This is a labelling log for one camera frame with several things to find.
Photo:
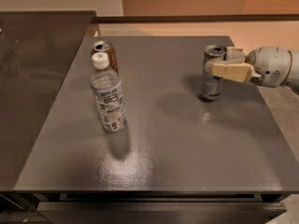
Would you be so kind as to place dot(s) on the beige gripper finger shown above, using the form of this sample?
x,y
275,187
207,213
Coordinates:
x,y
238,72
236,54

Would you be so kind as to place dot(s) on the blue silver redbull can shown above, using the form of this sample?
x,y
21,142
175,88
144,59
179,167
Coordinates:
x,y
211,86

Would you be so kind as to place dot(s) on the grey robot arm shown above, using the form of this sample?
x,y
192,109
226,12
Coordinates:
x,y
294,84

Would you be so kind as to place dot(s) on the clear plastic water bottle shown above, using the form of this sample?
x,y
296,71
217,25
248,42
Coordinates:
x,y
107,93

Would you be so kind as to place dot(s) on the brown soda can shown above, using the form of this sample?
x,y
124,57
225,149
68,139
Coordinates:
x,y
106,47

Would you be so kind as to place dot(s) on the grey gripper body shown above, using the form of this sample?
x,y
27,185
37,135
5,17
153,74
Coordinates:
x,y
270,65

